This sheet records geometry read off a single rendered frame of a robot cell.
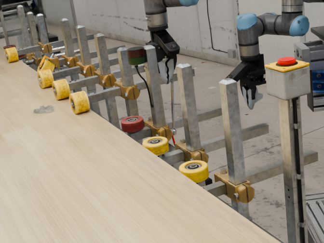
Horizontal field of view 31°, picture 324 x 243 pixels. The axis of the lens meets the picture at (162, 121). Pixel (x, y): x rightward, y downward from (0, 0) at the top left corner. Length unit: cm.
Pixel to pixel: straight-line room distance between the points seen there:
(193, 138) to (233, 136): 26
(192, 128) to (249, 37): 52
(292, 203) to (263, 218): 174
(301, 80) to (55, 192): 72
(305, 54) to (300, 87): 110
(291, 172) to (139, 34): 651
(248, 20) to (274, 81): 89
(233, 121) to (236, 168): 14
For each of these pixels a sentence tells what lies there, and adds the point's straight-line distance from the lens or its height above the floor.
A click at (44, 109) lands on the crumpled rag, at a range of 233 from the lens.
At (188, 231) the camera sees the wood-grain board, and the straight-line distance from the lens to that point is 130.
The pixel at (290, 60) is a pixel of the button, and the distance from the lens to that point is 128.
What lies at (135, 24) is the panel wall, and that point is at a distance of 782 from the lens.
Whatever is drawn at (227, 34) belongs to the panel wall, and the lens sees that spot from 611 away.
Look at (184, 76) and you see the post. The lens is 174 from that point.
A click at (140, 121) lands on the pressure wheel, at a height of 90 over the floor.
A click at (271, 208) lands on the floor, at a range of 324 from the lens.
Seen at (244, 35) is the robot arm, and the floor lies 111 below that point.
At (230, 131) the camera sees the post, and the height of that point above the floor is 100.
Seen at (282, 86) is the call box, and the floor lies 118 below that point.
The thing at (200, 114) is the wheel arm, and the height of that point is 86.
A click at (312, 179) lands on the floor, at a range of 353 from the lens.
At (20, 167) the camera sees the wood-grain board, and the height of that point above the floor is 90.
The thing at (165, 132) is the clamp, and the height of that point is 86.
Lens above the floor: 156
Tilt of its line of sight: 19 degrees down
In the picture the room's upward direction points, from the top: 8 degrees counter-clockwise
